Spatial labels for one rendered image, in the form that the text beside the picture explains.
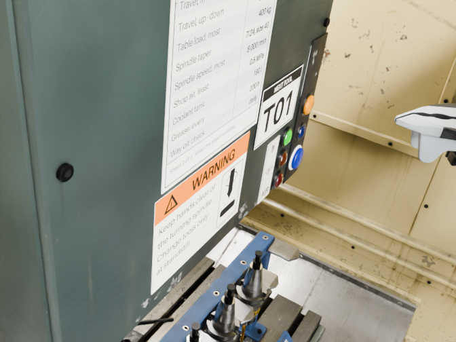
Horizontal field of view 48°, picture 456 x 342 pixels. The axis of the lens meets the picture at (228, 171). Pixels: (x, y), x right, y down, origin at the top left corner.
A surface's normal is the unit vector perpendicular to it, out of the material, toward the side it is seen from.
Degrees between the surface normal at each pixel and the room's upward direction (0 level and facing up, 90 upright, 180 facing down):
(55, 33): 90
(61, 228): 90
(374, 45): 90
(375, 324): 24
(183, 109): 90
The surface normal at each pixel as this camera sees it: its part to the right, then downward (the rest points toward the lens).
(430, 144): -0.07, 0.55
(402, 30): -0.51, 0.43
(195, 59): 0.85, 0.37
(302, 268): -0.11, -0.57
